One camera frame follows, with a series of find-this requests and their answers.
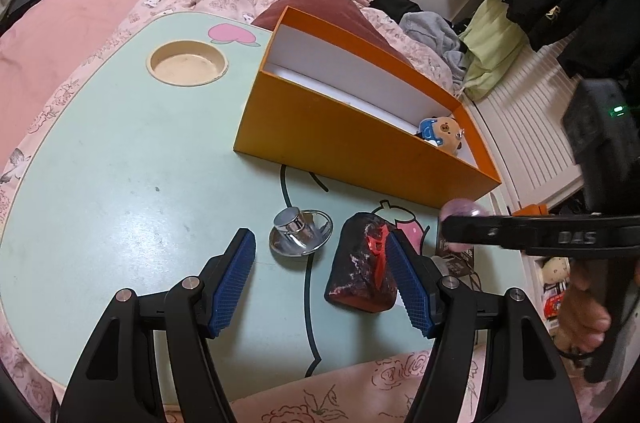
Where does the pink bed sheet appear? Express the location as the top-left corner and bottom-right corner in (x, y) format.
(0, 0), (261, 204)

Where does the light green garment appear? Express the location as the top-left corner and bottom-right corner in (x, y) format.
(457, 0), (528, 101)

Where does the person's right hand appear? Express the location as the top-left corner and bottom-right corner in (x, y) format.
(557, 260), (612, 356)

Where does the small plush bear toy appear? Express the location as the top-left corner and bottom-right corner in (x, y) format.
(416, 116), (466, 154)

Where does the white slatted panel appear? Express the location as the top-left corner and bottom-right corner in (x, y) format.
(470, 38), (601, 214)

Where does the cream plush toy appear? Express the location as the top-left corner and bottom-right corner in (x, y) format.
(542, 255), (571, 286)

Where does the pink translucent egg-shaped case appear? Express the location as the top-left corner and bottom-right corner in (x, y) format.
(440, 198), (486, 254)

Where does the black clothing pile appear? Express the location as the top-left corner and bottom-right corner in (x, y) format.
(369, 0), (423, 24)

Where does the orange cardboard box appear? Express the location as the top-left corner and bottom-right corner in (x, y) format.
(233, 5), (502, 211)

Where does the brown packet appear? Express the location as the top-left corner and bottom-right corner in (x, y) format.
(437, 245), (476, 279)

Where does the round chrome mirror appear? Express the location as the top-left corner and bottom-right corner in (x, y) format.
(269, 207), (333, 257)

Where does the dark red packet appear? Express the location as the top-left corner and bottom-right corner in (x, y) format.
(325, 212), (401, 314)

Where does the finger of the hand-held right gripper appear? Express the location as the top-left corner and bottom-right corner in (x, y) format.
(440, 213), (523, 255)

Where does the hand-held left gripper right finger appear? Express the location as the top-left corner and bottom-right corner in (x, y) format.
(385, 230), (583, 423)

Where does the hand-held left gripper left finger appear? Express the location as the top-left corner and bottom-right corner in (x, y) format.
(57, 228), (257, 423)

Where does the grey hoodie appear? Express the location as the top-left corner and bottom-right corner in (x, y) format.
(399, 10), (468, 86)

